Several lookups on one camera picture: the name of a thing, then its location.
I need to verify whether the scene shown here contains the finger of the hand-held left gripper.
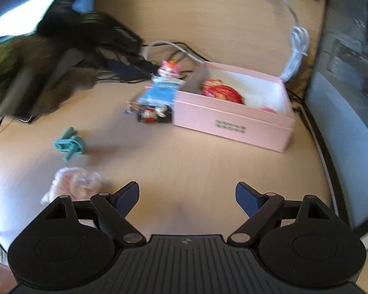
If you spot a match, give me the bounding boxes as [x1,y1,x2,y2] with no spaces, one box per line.
[106,58,156,79]

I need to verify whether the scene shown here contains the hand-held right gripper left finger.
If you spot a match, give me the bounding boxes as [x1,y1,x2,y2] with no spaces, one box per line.
[44,181,145,246]

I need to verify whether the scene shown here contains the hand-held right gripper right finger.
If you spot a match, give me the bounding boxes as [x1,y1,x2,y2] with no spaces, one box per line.
[228,182,330,246]

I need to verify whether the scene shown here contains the light blue snack packet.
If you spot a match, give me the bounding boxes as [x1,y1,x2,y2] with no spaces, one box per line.
[137,76,185,105]

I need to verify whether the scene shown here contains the pink cat figurine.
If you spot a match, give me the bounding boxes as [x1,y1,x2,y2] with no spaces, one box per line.
[157,60,183,79]

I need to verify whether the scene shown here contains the small red white figurine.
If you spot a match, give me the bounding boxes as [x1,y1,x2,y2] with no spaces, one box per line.
[125,104,173,123]

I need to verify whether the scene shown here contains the pink white wrapper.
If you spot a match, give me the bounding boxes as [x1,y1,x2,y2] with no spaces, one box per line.
[40,167,103,206]

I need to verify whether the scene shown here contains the teal plastic toy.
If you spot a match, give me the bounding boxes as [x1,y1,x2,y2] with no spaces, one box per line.
[53,127,87,162]

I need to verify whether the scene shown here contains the pink cardboard box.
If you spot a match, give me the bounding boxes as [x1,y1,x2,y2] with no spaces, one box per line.
[172,62,296,153]

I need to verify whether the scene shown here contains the dark computer monitor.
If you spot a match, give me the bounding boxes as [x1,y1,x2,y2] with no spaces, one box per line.
[0,0,96,39]

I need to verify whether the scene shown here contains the red foil round packet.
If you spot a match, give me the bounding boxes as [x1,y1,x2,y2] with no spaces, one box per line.
[202,79,245,105]

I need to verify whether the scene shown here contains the curved computer monitor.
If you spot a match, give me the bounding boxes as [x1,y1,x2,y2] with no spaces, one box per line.
[304,0,368,237]

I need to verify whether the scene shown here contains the grey cable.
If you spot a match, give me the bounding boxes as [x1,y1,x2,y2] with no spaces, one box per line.
[146,40,210,65]

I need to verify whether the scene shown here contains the black cable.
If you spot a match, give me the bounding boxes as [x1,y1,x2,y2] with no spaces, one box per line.
[140,42,211,62]

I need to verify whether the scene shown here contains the white coiled cable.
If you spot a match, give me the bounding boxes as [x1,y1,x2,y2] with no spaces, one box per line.
[262,0,310,82]

